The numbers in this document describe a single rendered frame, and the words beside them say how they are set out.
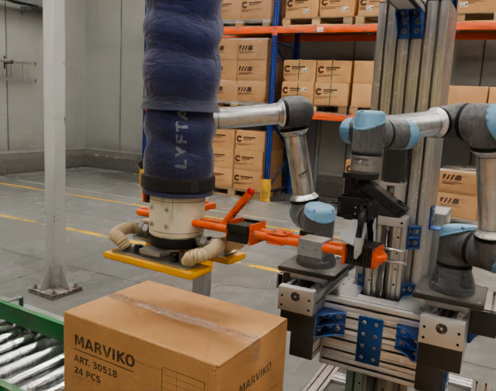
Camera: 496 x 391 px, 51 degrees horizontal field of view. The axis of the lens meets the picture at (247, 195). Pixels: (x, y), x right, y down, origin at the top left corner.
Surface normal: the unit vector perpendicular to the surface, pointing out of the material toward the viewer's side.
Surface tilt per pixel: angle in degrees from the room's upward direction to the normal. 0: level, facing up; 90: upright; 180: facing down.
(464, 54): 90
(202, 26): 71
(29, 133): 90
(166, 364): 90
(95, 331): 90
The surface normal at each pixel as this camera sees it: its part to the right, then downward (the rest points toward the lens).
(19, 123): 0.89, 0.12
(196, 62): 0.57, -0.13
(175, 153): 0.09, -0.09
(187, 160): 0.37, -0.01
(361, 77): -0.50, 0.14
